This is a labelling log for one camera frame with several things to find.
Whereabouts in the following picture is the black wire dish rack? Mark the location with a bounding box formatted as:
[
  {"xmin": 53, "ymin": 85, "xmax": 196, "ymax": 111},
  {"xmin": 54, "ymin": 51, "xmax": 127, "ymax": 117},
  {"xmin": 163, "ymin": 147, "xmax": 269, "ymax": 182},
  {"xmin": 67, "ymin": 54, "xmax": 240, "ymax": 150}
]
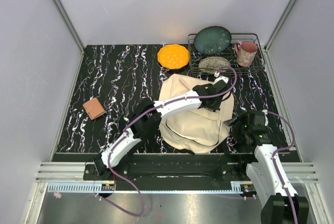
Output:
[{"xmin": 188, "ymin": 33, "xmax": 265, "ymax": 77}]

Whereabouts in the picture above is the brown leather wallet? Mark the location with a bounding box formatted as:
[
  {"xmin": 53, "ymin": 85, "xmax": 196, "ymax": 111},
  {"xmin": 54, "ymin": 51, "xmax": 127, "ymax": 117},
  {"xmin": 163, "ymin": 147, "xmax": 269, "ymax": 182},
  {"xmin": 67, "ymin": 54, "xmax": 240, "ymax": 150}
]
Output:
[{"xmin": 83, "ymin": 98, "xmax": 106, "ymax": 120}]

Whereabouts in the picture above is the dark teal plate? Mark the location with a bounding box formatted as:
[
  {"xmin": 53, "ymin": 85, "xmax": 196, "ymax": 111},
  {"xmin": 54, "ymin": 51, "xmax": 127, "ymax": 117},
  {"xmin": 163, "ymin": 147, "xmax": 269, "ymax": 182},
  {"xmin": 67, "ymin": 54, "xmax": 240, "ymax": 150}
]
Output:
[{"xmin": 194, "ymin": 26, "xmax": 232, "ymax": 55}]

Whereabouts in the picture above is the orange polka dot plate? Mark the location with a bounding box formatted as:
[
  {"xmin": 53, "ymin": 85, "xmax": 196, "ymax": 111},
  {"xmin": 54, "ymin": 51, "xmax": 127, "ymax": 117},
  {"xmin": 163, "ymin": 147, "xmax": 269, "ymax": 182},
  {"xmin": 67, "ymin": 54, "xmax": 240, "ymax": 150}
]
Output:
[{"xmin": 157, "ymin": 44, "xmax": 189, "ymax": 70}]

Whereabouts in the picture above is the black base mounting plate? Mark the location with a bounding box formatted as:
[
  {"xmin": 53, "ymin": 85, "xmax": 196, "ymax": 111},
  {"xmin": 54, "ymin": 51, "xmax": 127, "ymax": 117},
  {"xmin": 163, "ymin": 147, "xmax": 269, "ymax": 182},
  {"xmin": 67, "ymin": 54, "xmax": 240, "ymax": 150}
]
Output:
[{"xmin": 83, "ymin": 153, "xmax": 268, "ymax": 183}]

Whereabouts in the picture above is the beige patterned plate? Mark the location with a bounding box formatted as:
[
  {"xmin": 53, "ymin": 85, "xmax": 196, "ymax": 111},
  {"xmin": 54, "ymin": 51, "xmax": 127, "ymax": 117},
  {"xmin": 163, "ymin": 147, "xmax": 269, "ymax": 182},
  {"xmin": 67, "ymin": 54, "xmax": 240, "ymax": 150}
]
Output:
[{"xmin": 198, "ymin": 56, "xmax": 231, "ymax": 74}]

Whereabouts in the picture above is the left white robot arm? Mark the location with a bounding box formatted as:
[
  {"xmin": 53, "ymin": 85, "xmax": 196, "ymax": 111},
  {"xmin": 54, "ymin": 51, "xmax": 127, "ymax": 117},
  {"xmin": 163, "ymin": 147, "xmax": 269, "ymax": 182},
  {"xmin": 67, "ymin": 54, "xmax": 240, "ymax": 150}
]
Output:
[{"xmin": 93, "ymin": 78, "xmax": 236, "ymax": 180}]

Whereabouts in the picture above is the pink patterned mug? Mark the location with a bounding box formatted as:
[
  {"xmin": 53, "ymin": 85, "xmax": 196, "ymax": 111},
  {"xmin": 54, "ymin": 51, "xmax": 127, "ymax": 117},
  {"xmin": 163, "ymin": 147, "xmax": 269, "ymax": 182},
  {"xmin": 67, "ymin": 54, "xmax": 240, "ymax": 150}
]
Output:
[{"xmin": 234, "ymin": 41, "xmax": 258, "ymax": 67}]

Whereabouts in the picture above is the beige canvas backpack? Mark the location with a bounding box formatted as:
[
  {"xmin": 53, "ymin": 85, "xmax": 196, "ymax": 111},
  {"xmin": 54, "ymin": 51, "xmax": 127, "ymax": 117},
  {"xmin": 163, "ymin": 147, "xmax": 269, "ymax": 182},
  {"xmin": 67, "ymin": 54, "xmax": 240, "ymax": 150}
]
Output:
[{"xmin": 159, "ymin": 74, "xmax": 234, "ymax": 154}]

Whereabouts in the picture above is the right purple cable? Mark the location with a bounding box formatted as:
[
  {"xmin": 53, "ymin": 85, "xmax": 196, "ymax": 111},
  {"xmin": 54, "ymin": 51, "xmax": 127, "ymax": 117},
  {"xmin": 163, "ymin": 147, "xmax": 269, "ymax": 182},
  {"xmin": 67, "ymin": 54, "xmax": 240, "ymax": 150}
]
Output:
[{"xmin": 219, "ymin": 111, "xmax": 301, "ymax": 224}]

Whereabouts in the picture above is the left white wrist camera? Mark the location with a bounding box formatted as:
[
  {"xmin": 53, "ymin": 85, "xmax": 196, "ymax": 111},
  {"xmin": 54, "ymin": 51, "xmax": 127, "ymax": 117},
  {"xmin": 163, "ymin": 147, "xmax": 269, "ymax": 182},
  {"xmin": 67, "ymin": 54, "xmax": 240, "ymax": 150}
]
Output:
[{"xmin": 213, "ymin": 72, "xmax": 229, "ymax": 84}]

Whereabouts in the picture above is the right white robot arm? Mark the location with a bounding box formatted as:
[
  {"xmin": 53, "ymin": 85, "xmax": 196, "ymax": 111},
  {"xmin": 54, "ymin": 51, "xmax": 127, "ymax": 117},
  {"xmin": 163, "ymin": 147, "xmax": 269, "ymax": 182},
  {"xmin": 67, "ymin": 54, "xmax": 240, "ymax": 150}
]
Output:
[{"xmin": 224, "ymin": 110, "xmax": 309, "ymax": 223}]

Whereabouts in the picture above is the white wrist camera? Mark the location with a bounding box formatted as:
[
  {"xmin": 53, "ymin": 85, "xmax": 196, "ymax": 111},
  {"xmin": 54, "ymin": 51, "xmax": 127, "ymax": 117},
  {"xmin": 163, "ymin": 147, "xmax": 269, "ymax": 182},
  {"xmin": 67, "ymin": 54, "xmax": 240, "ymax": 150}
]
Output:
[
  {"xmin": 262, "ymin": 109, "xmax": 269, "ymax": 126},
  {"xmin": 213, "ymin": 72, "xmax": 229, "ymax": 84}
]

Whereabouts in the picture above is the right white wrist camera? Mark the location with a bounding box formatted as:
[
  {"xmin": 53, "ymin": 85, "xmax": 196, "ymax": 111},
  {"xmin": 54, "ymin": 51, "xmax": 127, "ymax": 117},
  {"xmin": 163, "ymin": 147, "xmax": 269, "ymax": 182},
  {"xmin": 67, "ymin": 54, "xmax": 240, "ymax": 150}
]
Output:
[{"xmin": 262, "ymin": 109, "xmax": 269, "ymax": 126}]

